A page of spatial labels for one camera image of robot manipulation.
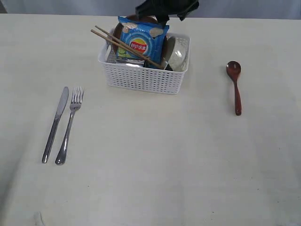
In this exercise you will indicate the upper wooden chopstick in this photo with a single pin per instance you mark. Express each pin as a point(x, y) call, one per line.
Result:
point(117, 40)

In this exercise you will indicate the brown wooden plate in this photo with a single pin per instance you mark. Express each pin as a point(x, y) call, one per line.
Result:
point(117, 33)

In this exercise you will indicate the silver table knife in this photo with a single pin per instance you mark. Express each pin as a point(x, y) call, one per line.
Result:
point(58, 114)

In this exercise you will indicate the wooden chopstick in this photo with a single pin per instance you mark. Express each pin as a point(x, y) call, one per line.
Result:
point(117, 40)
point(123, 46)

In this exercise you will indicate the silver fork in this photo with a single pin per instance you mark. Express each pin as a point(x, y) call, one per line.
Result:
point(76, 102)

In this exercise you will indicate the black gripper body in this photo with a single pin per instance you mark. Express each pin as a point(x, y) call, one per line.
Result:
point(162, 9)

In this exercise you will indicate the white plastic woven basket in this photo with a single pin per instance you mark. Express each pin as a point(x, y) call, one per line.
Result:
point(141, 78)

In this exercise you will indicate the grey ceramic bowl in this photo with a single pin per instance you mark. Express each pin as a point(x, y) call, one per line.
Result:
point(174, 54)

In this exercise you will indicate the brown wooden spoon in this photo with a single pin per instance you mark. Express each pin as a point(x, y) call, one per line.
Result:
point(233, 70)

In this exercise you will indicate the lower wooden chopstick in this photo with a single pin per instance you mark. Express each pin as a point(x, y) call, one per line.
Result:
point(123, 46)

